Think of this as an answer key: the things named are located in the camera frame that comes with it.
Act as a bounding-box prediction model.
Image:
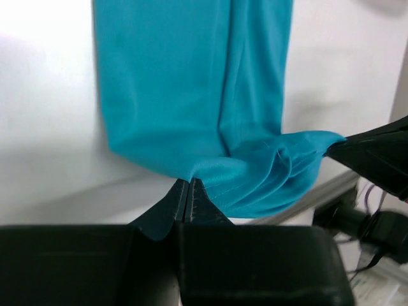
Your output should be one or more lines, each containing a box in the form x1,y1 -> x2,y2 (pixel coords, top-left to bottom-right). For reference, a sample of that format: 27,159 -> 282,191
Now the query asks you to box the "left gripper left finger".
129,179 -> 187,233

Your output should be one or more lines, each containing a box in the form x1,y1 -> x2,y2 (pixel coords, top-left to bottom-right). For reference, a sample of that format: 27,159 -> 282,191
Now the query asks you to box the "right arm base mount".
313,189 -> 407,265

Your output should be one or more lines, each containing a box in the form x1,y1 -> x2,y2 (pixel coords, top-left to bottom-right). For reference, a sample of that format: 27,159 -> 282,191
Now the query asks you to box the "teal t shirt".
93,1 -> 343,219

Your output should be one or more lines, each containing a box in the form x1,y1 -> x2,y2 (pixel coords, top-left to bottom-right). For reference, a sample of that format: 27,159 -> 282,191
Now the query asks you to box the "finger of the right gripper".
326,131 -> 407,201
346,115 -> 408,140

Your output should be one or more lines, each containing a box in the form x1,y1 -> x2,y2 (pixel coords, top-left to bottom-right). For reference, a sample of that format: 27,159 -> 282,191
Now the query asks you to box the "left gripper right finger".
184,178 -> 233,226

